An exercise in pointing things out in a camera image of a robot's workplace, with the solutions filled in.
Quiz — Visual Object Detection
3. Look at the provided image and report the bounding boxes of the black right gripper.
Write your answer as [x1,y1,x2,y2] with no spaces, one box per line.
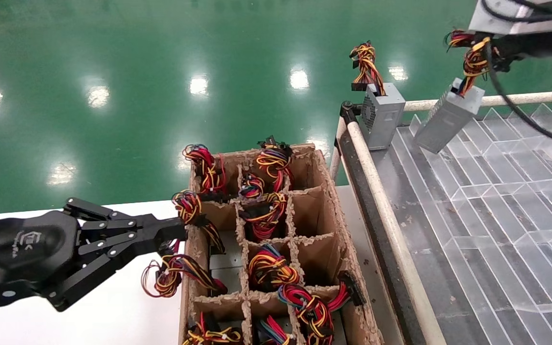
[486,29,552,72]

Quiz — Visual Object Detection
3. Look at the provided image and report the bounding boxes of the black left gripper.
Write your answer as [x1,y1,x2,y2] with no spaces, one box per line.
[0,197,186,312]

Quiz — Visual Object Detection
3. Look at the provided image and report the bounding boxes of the power supply with black connectors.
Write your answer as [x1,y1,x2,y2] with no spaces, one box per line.
[141,230,244,299]

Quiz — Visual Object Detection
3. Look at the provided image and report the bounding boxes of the grey power supply with wires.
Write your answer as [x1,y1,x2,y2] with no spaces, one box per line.
[414,30,502,154]
[349,41,406,151]

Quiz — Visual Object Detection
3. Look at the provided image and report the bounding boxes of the clear acrylic divider tray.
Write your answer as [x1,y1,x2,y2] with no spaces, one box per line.
[391,103,552,345]

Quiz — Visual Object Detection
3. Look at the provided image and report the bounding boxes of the black tube joint connector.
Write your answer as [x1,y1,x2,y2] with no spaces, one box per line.
[339,101,363,126]

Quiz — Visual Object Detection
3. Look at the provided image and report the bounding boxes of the white cart leg tube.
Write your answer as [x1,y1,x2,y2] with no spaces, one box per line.
[329,117,348,182]

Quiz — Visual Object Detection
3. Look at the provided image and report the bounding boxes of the brown cardboard divider box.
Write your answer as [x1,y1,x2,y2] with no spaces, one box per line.
[179,144,384,345]

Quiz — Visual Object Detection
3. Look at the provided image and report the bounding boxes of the power supply with wire bundle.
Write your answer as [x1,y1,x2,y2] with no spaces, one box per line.
[277,269,368,345]
[257,315,291,345]
[172,190,226,254]
[247,243,300,290]
[182,144,227,195]
[239,173,265,199]
[256,136,295,193]
[183,311,243,345]
[240,192,288,241]

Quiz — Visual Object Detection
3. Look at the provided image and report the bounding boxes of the long white cart rail tube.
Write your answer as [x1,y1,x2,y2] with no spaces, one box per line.
[345,120,449,345]

